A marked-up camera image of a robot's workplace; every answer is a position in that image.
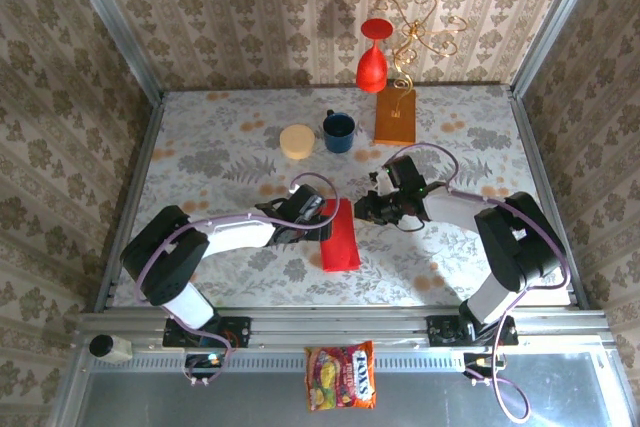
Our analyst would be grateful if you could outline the red paper sheet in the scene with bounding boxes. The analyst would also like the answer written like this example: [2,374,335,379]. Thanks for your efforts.
[318,198,362,273]

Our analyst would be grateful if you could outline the dark blue mug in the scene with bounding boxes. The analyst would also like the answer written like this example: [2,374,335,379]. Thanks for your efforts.
[321,109,357,154]

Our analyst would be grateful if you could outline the orange wooden rack base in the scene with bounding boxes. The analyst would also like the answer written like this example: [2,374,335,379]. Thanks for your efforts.
[373,88,418,146]

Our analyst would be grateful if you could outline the beige round lid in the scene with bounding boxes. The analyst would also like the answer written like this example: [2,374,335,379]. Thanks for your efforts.
[279,124,317,162]

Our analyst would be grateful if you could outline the floral tablecloth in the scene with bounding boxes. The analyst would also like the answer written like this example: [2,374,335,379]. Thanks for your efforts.
[110,85,575,309]

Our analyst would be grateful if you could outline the red wine glass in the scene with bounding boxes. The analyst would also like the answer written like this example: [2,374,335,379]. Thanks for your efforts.
[355,18,394,94]

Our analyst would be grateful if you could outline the red yellow candy bag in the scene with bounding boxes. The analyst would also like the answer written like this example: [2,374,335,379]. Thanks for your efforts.
[304,340,377,412]

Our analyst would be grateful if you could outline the black connector box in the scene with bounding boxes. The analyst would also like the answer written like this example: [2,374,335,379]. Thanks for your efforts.
[184,352,226,371]
[463,352,505,372]

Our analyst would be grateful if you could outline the grey metal panel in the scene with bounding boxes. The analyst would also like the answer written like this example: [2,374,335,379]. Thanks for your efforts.
[74,371,631,427]

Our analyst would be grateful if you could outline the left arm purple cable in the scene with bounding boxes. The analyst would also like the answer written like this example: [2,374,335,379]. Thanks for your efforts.
[133,172,344,388]

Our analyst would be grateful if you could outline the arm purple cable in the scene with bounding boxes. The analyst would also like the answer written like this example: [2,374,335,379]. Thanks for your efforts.
[392,142,572,422]
[133,172,344,388]

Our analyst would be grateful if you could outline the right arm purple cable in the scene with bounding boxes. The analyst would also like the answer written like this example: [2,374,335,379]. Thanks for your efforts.
[392,142,572,422]

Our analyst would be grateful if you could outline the aluminium frame cross rail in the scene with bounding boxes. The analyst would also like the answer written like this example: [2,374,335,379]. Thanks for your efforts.
[77,307,609,351]

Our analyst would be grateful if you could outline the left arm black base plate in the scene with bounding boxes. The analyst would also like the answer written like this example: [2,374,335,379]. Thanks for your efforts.
[162,315,252,349]

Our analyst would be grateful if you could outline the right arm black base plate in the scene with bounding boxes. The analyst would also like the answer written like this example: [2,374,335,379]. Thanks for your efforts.
[425,314,519,348]

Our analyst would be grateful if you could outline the grey slotted cable duct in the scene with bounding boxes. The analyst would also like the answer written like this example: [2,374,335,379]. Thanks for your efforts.
[82,349,614,373]

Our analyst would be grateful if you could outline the aluminium table side rail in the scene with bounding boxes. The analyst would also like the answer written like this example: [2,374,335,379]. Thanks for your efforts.
[94,96,166,313]
[507,86,591,311]

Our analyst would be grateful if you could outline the gold wire glass rack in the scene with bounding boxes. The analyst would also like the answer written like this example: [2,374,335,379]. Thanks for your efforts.
[374,0,470,118]

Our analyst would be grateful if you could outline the small black white camera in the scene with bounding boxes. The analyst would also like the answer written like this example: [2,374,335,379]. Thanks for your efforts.
[88,334,134,364]

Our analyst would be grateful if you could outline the aluminium frame post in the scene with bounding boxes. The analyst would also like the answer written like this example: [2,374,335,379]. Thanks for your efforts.
[509,0,601,98]
[57,0,164,103]

